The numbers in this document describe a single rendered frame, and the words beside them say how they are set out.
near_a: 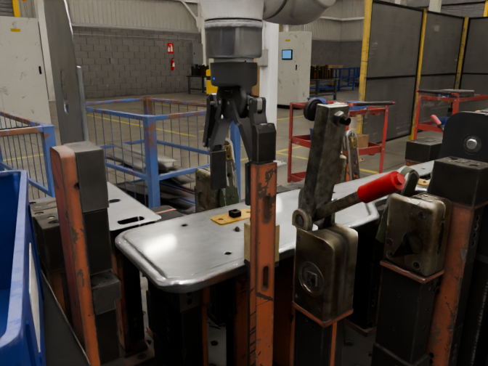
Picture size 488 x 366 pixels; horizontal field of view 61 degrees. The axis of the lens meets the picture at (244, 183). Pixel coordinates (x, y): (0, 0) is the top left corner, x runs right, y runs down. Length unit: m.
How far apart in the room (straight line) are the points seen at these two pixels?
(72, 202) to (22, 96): 8.31
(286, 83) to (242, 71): 10.87
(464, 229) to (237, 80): 0.41
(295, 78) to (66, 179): 11.04
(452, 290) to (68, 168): 0.60
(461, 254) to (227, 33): 0.49
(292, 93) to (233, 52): 10.77
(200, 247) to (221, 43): 0.30
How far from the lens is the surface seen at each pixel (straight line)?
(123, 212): 0.79
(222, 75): 0.65
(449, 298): 0.76
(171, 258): 0.60
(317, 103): 0.54
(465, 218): 0.70
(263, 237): 0.49
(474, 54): 8.55
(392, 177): 0.47
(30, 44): 8.72
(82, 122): 0.48
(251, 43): 0.65
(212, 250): 0.61
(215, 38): 0.65
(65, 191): 0.35
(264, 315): 0.55
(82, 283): 0.38
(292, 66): 11.39
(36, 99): 8.73
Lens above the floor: 1.27
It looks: 17 degrees down
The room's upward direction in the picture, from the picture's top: straight up
